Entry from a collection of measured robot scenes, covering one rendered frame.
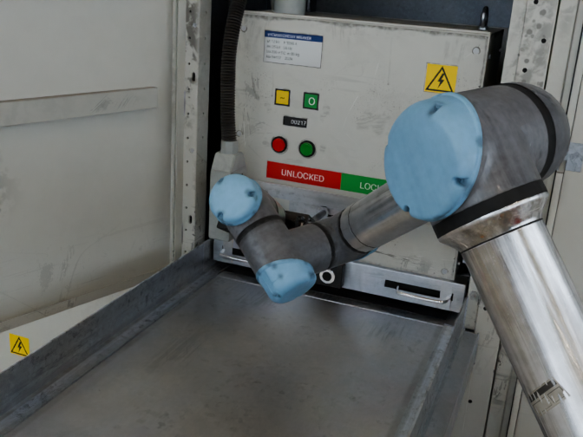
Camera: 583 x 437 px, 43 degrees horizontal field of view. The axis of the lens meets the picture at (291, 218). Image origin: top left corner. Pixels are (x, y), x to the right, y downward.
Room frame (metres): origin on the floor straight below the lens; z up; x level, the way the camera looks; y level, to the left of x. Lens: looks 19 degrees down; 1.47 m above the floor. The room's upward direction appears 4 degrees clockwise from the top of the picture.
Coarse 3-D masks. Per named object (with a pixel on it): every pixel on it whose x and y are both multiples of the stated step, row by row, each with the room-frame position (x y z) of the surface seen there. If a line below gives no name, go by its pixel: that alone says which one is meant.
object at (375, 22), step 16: (288, 16) 1.44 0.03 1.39; (304, 16) 1.43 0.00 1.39; (320, 16) 1.42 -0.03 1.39; (336, 16) 1.54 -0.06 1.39; (352, 16) 1.58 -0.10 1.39; (464, 32) 1.33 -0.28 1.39; (480, 32) 1.32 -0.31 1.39; (496, 32) 1.40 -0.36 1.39; (496, 48) 1.44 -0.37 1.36; (496, 64) 1.48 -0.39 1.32
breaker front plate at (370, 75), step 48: (240, 48) 1.48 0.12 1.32; (336, 48) 1.41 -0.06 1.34; (384, 48) 1.37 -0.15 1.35; (432, 48) 1.34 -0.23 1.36; (480, 48) 1.32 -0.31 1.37; (240, 96) 1.47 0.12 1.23; (336, 96) 1.40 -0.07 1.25; (384, 96) 1.37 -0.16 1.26; (432, 96) 1.34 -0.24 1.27; (240, 144) 1.47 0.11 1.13; (288, 144) 1.44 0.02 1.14; (336, 144) 1.40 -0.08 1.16; (384, 144) 1.37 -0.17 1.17; (336, 192) 1.40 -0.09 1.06; (432, 240) 1.33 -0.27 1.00
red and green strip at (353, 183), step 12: (276, 168) 1.44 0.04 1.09; (288, 168) 1.43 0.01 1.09; (300, 168) 1.43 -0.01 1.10; (312, 168) 1.42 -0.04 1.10; (288, 180) 1.43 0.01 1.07; (300, 180) 1.42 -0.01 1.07; (312, 180) 1.42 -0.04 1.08; (324, 180) 1.41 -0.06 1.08; (336, 180) 1.40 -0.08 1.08; (348, 180) 1.39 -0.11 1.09; (360, 180) 1.38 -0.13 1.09; (372, 180) 1.37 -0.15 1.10; (384, 180) 1.36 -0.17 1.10; (360, 192) 1.38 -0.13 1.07
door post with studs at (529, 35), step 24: (528, 0) 1.25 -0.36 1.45; (552, 0) 1.24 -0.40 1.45; (528, 24) 1.25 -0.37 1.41; (552, 24) 1.23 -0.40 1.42; (528, 48) 1.25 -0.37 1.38; (504, 72) 1.26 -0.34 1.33; (528, 72) 1.24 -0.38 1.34; (480, 312) 1.25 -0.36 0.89; (480, 336) 1.25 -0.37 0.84; (480, 360) 1.24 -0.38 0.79; (480, 384) 1.24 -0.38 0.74; (480, 408) 1.24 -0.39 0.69; (480, 432) 1.24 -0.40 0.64
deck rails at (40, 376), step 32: (192, 256) 1.40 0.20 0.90; (160, 288) 1.28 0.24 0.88; (192, 288) 1.36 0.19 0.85; (96, 320) 1.09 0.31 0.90; (128, 320) 1.18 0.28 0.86; (32, 352) 0.95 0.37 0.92; (64, 352) 1.01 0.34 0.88; (96, 352) 1.08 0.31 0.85; (448, 352) 1.09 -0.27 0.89; (0, 384) 0.88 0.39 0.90; (32, 384) 0.94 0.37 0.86; (64, 384) 0.97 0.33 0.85; (0, 416) 0.88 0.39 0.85; (416, 416) 0.85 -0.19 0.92
